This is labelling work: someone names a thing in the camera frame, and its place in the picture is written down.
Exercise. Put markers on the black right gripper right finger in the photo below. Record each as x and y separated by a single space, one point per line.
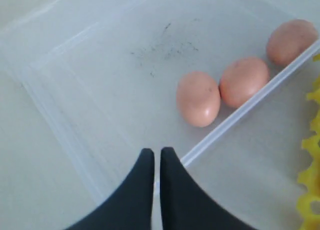
185 205

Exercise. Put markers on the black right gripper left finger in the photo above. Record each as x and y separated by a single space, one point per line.
129 207

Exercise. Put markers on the brown egg corner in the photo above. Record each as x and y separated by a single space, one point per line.
198 98

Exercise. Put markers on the clear plastic container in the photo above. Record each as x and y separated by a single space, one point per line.
86 84

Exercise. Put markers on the brown egg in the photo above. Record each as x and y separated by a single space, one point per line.
290 40
242 79

